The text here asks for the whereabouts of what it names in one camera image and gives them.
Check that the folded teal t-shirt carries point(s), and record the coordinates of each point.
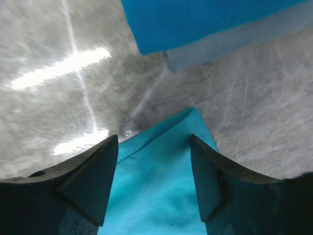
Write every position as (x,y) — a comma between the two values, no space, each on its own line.
(159,25)

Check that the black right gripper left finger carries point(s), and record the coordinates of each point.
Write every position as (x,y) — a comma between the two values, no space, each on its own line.
(69,198)

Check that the folded grey-blue t-shirt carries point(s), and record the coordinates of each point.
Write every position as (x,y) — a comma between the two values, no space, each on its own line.
(227,42)

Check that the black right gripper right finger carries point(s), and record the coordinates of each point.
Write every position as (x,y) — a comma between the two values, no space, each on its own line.
(234,200)

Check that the teal t-shirt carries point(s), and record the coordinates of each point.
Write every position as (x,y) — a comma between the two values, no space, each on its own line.
(153,191)
(159,25)

